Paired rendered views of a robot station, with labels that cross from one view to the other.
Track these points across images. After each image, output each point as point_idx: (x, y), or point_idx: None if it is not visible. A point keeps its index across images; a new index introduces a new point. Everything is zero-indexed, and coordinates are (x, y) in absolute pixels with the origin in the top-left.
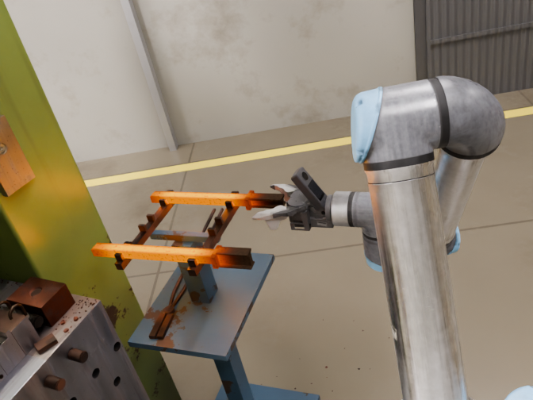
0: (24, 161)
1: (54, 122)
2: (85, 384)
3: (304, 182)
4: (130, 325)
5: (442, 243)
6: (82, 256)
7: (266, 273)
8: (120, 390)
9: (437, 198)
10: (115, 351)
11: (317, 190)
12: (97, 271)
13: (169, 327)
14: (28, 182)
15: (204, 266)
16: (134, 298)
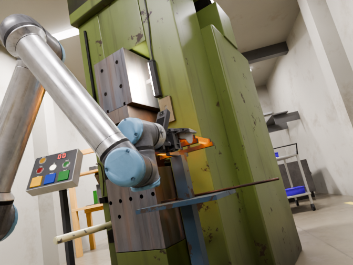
0: (171, 113)
1: (191, 101)
2: (136, 196)
3: (157, 116)
4: (209, 218)
5: (3, 98)
6: (190, 164)
7: (199, 201)
8: (149, 215)
9: (12, 78)
10: (151, 195)
11: (160, 123)
12: (196, 175)
13: (168, 202)
14: (171, 121)
15: (179, 175)
16: (215, 205)
